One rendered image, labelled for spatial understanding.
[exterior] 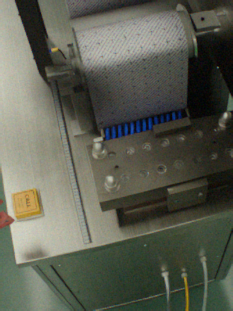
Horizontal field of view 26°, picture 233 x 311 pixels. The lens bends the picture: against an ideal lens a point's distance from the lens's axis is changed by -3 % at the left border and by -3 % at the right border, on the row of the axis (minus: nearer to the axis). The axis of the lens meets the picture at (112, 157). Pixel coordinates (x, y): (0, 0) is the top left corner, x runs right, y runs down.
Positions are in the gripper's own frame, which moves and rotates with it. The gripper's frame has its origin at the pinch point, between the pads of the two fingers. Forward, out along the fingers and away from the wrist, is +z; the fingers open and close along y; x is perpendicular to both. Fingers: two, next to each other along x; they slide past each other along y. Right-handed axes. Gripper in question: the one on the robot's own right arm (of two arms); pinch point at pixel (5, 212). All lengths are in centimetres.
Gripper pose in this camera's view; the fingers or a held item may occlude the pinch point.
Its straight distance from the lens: 126.2
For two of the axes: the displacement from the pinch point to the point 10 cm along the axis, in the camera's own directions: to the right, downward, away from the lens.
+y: -5.6, -7.0, 4.4
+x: -6.7, 7.0, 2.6
